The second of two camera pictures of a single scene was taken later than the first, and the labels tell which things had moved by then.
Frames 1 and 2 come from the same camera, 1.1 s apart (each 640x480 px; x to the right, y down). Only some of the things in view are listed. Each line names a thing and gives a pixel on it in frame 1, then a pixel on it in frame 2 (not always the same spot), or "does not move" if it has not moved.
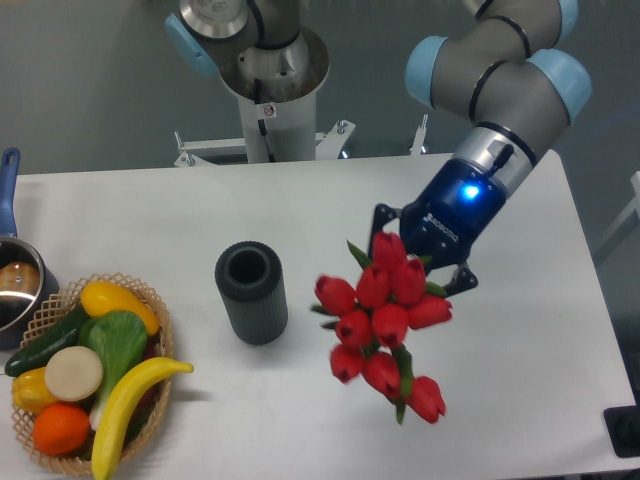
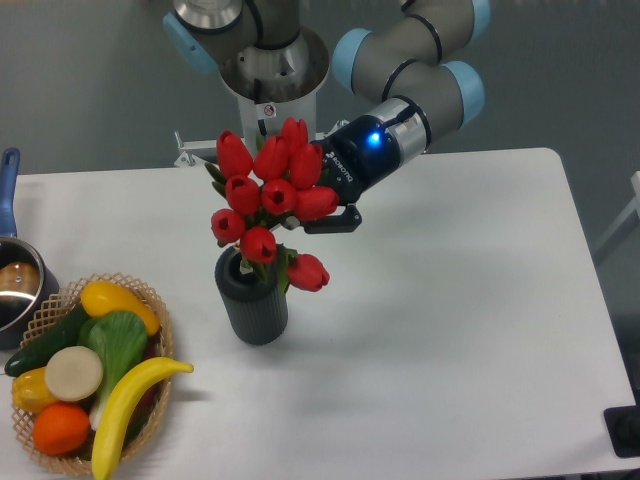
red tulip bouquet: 373,318 → 263,192
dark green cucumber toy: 37,355 does not move
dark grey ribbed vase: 250,277 does not move
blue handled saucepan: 28,275 does not move
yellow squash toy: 101,296 does not move
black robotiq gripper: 444,221 → 356,158
